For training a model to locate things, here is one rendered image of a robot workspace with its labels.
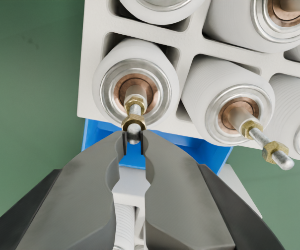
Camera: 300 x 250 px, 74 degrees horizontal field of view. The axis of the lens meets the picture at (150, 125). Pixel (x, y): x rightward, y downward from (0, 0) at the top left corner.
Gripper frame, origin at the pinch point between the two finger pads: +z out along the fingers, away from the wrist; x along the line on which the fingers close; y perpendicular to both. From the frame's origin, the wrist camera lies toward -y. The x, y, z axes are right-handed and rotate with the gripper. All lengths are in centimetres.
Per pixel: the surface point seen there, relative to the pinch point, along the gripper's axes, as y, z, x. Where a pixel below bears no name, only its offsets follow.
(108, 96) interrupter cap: 0.7, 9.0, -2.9
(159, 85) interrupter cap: -0.5, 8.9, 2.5
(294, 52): -2.3, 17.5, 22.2
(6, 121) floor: 15.5, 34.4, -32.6
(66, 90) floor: 7.8, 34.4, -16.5
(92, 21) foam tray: -6.4, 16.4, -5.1
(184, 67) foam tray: -0.7, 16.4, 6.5
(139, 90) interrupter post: -0.4, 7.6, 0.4
